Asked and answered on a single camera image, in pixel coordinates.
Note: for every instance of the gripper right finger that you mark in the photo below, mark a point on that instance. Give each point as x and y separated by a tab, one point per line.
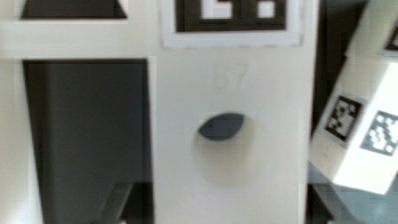
326	209

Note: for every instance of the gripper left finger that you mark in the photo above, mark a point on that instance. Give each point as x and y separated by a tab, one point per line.
114	206

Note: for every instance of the white chair leg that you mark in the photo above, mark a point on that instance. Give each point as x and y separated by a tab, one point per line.
354	145

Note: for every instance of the white chair back frame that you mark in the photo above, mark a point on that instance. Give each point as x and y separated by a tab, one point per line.
155	96

